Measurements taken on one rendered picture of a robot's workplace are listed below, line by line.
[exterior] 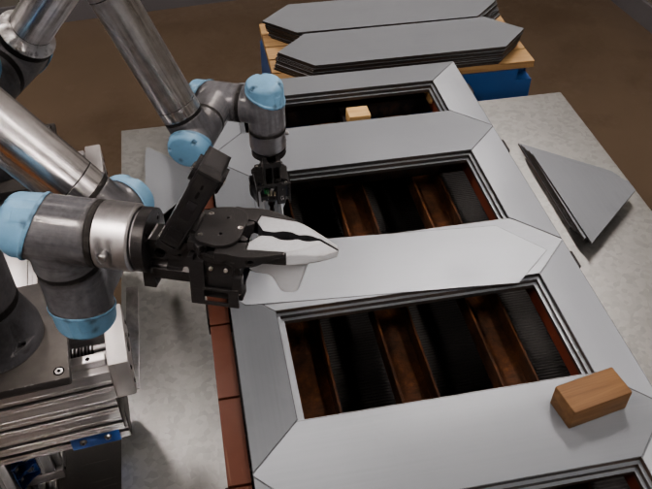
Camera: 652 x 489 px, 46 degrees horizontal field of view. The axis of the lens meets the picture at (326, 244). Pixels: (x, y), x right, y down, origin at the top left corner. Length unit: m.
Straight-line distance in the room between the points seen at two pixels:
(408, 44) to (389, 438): 1.37
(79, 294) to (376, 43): 1.66
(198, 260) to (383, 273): 0.87
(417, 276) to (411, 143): 0.47
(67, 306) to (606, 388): 0.93
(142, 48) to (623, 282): 1.15
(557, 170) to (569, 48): 2.30
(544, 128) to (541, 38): 2.12
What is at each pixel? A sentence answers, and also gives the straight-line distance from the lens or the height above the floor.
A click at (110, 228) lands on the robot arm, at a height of 1.47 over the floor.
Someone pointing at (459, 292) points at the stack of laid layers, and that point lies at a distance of 1.64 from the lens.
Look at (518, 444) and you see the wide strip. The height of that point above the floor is 0.84.
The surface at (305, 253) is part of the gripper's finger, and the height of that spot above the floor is 1.46.
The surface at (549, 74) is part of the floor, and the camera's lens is 4.06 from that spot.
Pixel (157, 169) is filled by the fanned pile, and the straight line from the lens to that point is 2.15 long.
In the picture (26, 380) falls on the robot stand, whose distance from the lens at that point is 1.29.
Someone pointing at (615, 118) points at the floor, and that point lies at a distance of 3.82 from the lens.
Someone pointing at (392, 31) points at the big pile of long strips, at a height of 0.85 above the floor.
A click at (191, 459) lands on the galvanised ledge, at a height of 0.68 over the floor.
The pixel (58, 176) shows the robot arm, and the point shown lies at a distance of 0.99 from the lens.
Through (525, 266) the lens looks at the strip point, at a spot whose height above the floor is 0.84.
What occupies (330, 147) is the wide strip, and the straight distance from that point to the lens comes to 1.96.
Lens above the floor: 2.00
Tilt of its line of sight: 43 degrees down
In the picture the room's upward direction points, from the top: straight up
